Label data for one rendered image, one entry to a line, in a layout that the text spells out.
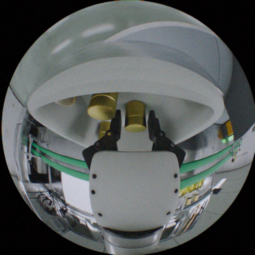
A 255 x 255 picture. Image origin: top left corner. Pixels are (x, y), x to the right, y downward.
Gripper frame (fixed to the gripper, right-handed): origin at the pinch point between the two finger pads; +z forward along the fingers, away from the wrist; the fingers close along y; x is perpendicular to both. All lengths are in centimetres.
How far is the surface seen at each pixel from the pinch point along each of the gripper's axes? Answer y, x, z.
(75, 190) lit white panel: -36, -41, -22
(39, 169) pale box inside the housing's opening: -87, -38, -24
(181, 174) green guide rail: 14.0, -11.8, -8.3
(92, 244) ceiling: -58, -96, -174
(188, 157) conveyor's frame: 15.1, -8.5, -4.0
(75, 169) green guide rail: -22.8, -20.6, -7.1
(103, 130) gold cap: -7.1, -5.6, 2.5
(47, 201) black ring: -75, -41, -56
